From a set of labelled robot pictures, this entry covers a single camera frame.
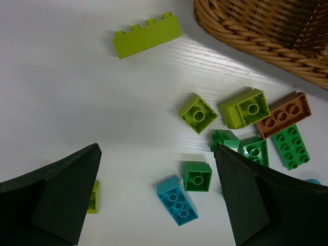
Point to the cyan patterned round lego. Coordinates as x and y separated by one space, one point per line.
315 181

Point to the lime sloped lego brick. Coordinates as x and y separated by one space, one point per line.
245 109

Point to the lime lego brick right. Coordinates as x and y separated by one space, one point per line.
94 204

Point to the green long lego brick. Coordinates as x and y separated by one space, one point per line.
255 149

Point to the lime square lego brick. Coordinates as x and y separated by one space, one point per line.
197 114

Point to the cyan long lego brick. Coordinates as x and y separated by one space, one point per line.
176 201

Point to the brown wicker divided basket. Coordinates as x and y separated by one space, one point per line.
291 35

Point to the green square lego brick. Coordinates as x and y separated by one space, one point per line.
197 176

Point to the green lego plate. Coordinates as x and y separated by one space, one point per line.
291 148

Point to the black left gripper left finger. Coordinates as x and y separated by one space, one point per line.
48 206

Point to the brown lego brick near basket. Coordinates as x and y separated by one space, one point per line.
284 113

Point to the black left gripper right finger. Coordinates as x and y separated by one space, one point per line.
267 207

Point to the lime long lego brick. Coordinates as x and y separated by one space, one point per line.
142 38

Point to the small dark green lego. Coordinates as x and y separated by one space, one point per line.
225 137

